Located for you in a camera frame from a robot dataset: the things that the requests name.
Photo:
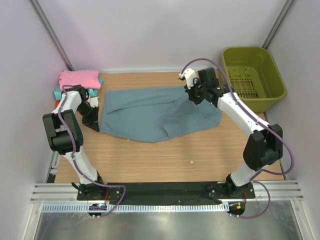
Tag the grey-blue t-shirt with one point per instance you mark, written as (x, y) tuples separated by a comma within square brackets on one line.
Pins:
[(155, 114)]

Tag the left aluminium rail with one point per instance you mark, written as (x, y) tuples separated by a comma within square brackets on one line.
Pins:
[(52, 169)]

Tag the right corner aluminium post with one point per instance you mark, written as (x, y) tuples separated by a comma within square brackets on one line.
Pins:
[(284, 12)]

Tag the aluminium rail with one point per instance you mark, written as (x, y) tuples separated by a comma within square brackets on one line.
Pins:
[(52, 169), (279, 190)]

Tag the front aluminium rail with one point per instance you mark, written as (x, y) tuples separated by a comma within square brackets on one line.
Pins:
[(279, 190)]

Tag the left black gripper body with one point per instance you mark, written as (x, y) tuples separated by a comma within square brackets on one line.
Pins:
[(89, 114)]

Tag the left corner aluminium post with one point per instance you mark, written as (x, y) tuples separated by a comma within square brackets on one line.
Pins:
[(51, 33)]

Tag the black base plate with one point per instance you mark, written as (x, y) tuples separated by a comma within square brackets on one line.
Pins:
[(165, 193)]

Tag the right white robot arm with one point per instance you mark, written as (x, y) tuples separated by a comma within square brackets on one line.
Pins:
[(262, 149)]

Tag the green plastic basket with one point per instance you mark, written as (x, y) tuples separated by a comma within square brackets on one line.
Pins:
[(254, 76)]

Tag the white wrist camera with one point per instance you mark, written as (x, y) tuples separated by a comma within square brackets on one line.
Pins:
[(94, 101), (190, 77)]

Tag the white slotted cable duct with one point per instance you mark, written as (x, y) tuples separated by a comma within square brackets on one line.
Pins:
[(100, 208)]

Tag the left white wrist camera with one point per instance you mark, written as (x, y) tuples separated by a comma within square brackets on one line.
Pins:
[(94, 101)]

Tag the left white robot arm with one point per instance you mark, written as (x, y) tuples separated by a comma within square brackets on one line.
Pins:
[(65, 136)]

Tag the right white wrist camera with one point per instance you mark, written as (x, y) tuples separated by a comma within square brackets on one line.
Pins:
[(190, 77)]

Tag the corner aluminium post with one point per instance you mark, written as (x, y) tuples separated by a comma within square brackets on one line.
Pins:
[(284, 12), (51, 33)]

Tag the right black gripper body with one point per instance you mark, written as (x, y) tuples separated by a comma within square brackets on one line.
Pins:
[(196, 93)]

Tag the pink folded t-shirt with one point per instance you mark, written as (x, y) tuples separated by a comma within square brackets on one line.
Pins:
[(86, 78)]

